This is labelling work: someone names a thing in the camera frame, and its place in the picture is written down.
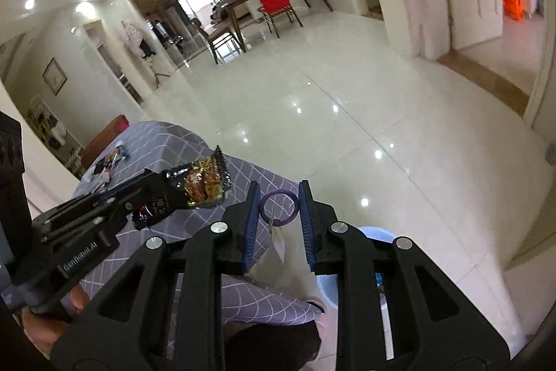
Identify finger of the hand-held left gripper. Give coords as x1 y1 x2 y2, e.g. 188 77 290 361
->
31 170 172 224
41 188 177 243

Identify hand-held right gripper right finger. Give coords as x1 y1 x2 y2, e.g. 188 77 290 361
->
299 180 509 371

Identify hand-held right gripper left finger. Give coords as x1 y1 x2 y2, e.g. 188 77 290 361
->
48 181 261 371

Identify purple ring with tag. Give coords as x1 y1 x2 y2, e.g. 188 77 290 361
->
260 188 301 264

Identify black gold snack wrapper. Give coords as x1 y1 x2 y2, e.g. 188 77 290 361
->
132 145 229 230

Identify light blue plastic bucket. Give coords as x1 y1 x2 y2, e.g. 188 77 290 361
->
316 225 397 358

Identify person's left hand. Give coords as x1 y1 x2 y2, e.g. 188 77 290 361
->
22 288 90 354

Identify grey checked tablecloth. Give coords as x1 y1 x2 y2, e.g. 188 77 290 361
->
72 120 326 328

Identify red bench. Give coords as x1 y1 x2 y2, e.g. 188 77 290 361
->
82 114 130 172

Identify white clothes rack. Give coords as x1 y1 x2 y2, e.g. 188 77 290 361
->
24 95 83 176

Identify framed flower painting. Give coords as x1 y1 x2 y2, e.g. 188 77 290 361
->
42 58 68 96

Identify wooden coat stand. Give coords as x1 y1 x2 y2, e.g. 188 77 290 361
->
148 56 170 89

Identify hanging clothes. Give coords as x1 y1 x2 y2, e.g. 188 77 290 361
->
122 20 150 59

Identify wooden chair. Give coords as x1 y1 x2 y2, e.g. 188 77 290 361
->
256 0 303 38
191 18 244 65

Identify wooden dining table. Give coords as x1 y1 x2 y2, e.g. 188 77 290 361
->
221 0 333 52

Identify orange plastic stool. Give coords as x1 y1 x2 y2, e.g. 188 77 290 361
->
499 0 526 22

